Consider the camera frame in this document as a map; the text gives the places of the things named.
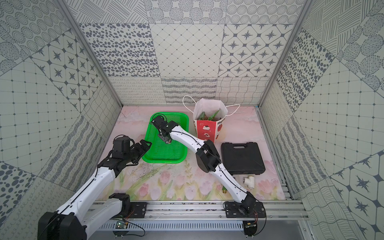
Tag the white red paper gift bag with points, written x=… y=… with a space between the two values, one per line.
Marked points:
x=209 y=115

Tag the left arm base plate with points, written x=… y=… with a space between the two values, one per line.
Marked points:
x=138 y=210

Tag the white pipe elbow fitting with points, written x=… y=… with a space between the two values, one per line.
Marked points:
x=249 y=182

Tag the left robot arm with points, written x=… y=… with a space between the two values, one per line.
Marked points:
x=72 y=220

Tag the black round connector board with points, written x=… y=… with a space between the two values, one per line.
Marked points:
x=250 y=228

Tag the black plastic tool case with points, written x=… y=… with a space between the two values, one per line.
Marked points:
x=242 y=159

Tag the green red soup packet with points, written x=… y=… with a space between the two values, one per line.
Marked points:
x=202 y=116

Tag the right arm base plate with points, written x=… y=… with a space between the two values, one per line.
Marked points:
x=237 y=210

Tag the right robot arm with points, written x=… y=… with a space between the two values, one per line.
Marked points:
x=208 y=159

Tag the small green circuit board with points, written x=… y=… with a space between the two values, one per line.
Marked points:
x=120 y=225

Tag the aluminium mounting rail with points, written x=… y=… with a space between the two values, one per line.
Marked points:
x=213 y=210

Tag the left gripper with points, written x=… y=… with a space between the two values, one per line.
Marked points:
x=141 y=147

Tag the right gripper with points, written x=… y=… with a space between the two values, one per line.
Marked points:
x=163 y=139

